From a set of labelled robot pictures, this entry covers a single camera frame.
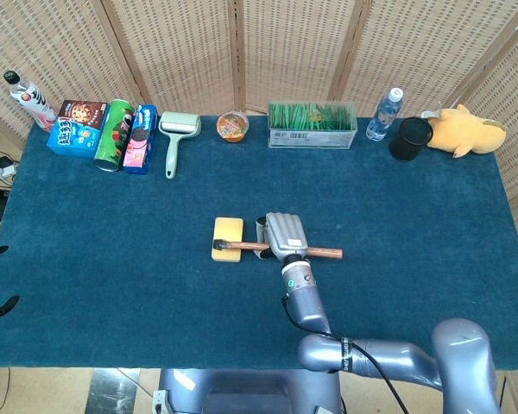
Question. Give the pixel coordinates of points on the clear box of green items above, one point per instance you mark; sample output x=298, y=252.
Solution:
x=311, y=125

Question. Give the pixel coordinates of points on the grey robot torso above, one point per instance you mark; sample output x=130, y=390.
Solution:
x=241, y=388

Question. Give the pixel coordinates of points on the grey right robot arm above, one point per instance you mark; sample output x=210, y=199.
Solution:
x=304, y=297

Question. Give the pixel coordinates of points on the blue Oreo box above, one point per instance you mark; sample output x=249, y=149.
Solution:
x=139, y=142

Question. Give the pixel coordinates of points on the black mesh pen holder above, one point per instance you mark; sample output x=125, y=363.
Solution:
x=408, y=140

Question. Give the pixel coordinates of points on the brown chocolate cookie box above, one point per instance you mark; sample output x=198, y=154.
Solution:
x=84, y=113

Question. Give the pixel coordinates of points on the green Pringles can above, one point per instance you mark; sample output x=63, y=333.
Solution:
x=112, y=138

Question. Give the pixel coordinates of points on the yellow plush toy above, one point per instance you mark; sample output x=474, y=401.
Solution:
x=466, y=133

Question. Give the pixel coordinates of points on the yellow sponge with green base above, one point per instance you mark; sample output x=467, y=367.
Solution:
x=229, y=228

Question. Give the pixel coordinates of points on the blue carpet table cover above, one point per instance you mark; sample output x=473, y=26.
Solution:
x=155, y=280

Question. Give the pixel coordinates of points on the clear plastic water bottle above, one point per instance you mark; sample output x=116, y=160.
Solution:
x=382, y=118

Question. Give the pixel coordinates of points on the orange fruit jelly cup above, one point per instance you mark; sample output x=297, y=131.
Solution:
x=232, y=127

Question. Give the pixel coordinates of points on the white drink bottle black cap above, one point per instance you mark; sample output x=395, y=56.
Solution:
x=32, y=101

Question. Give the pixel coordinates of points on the wicker folding screen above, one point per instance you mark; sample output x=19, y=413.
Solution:
x=285, y=52

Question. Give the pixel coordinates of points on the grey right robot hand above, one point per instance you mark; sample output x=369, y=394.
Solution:
x=285, y=235

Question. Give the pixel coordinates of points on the pale green lint roller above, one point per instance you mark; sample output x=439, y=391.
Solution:
x=171, y=151

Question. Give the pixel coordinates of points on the white power strip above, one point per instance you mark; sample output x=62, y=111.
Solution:
x=0, y=174

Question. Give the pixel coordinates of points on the blue cookie box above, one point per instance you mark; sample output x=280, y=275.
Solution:
x=71, y=138

